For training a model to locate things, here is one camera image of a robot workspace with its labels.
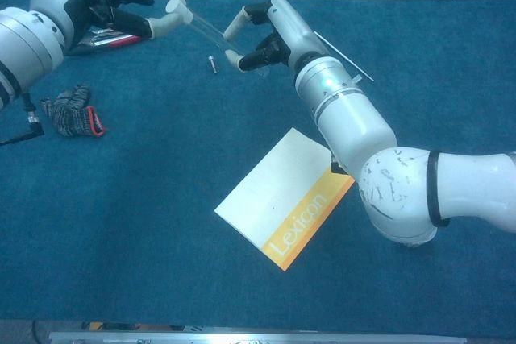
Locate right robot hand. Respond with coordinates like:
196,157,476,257
223,0,327,74

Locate clear glass test tube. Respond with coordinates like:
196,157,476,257
177,9,270,79

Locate thin metal rod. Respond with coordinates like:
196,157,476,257
313,30,376,83

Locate grey knit work glove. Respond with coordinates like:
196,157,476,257
39,84,109,139

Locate white and yellow Lexicon book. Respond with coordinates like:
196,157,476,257
213,126,356,272

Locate blue felt table cover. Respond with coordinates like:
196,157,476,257
0,0,516,339

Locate red-handled metal tongs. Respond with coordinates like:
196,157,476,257
66,25,148,57

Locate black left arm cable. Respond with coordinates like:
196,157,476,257
0,92,46,147

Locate aluminium frame rail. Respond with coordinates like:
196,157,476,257
48,330,468,344

